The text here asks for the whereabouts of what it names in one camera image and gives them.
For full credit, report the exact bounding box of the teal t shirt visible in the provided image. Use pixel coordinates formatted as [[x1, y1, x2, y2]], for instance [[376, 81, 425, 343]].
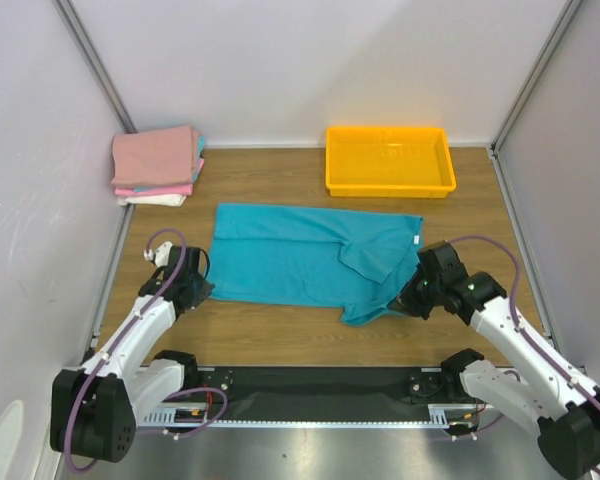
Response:
[[209, 203, 424, 326]]

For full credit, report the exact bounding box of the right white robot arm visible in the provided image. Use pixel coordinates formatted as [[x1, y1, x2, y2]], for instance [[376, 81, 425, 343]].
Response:
[[392, 241, 600, 479]]

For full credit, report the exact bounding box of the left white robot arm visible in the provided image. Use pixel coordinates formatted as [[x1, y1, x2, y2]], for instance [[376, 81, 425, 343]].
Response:
[[50, 242, 214, 463]]

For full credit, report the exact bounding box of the white folded shirt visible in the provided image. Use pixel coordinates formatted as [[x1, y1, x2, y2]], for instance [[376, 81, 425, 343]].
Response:
[[117, 194, 187, 207]]

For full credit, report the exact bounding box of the bright pink folded shirt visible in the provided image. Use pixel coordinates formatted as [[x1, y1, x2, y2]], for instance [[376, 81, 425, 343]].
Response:
[[115, 158, 205, 197]]

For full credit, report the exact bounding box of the dusty pink folded shirt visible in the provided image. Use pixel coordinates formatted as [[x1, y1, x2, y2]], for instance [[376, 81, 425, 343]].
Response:
[[111, 126, 199, 188]]

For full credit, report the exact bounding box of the yellow plastic tray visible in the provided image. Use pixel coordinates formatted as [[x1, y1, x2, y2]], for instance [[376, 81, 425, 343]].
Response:
[[325, 126, 457, 199]]

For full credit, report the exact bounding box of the light blue folded shirt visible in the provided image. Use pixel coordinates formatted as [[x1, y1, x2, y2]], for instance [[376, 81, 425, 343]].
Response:
[[134, 136, 206, 194]]

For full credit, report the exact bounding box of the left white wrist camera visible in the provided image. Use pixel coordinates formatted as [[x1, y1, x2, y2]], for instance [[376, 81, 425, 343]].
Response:
[[143, 241, 181, 268]]

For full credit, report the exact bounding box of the aluminium frame rail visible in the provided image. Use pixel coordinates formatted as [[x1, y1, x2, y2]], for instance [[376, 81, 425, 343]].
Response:
[[49, 364, 599, 407]]

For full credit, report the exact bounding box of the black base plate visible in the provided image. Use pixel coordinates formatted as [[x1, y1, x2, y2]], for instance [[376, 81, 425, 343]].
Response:
[[158, 366, 487, 425]]

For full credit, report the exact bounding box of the white slotted cable duct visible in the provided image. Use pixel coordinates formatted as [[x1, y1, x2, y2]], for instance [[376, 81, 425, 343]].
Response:
[[139, 406, 449, 430]]

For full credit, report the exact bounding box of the right aluminium corner post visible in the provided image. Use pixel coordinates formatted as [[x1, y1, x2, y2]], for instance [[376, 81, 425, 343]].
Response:
[[490, 0, 586, 156]]

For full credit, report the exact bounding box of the aluminium corner post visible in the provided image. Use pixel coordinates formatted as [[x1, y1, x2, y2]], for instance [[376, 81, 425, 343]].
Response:
[[490, 0, 586, 156], [51, 0, 137, 134]]

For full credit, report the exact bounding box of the left aluminium corner post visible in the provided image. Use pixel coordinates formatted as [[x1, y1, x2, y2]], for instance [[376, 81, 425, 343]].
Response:
[[51, 0, 137, 134]]

